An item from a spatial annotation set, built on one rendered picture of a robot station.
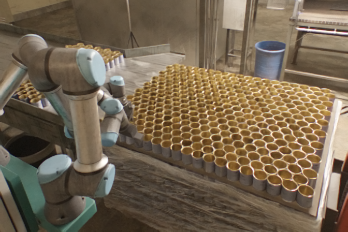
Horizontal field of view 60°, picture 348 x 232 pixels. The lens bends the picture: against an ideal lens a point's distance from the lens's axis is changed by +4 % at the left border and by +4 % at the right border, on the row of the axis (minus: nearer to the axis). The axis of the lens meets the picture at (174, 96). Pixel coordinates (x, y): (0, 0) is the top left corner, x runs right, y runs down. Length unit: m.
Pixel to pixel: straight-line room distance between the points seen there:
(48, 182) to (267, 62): 3.93
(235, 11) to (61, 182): 3.73
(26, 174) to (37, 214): 0.25
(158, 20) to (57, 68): 3.85
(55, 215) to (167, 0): 3.72
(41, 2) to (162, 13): 5.82
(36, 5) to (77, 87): 8.93
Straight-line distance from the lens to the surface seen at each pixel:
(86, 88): 0.95
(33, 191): 1.45
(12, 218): 1.31
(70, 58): 0.94
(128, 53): 3.17
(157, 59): 3.09
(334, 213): 1.95
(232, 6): 4.46
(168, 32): 4.68
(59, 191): 1.17
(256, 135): 1.88
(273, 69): 4.72
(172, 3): 4.52
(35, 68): 0.99
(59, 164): 1.16
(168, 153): 1.77
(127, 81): 2.70
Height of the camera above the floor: 2.32
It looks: 31 degrees down
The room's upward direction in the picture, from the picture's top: 2 degrees counter-clockwise
